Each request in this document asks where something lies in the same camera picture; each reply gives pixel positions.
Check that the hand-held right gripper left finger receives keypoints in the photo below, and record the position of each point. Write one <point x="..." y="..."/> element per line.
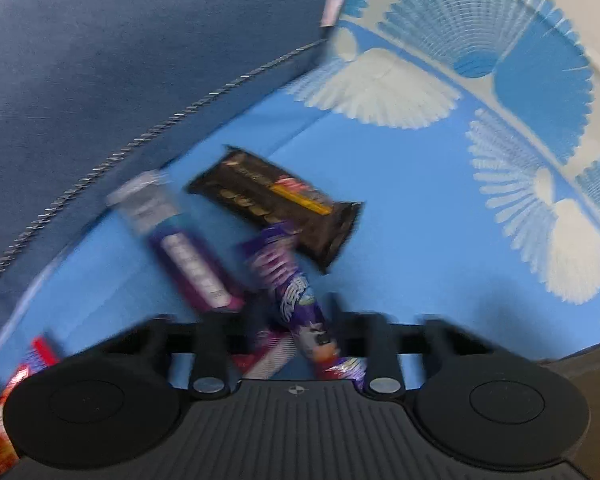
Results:
<point x="211" y="350"/>

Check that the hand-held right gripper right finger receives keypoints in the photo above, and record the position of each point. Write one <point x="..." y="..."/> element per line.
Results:
<point x="382" y="350"/>

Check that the purple cartoon snack packet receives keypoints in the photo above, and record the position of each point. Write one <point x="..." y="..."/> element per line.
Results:
<point x="300" y="300"/>

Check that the pink white snack packet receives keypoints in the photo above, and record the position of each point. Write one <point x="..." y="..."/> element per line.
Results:
<point x="270" y="357"/>

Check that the purple white-label snack packet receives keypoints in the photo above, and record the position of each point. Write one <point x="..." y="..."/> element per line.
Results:
<point x="190" y="255"/>

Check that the black biscuit packet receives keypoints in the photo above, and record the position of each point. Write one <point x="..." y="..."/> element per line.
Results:
<point x="280" y="200"/>

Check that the blue fan-printed bedsheet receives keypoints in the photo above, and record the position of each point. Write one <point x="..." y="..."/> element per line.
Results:
<point x="480" y="160"/>

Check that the red snack packet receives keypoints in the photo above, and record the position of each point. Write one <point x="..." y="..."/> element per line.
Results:
<point x="2" y="425"/>

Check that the white sofa label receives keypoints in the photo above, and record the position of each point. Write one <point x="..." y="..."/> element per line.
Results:
<point x="333" y="6"/>

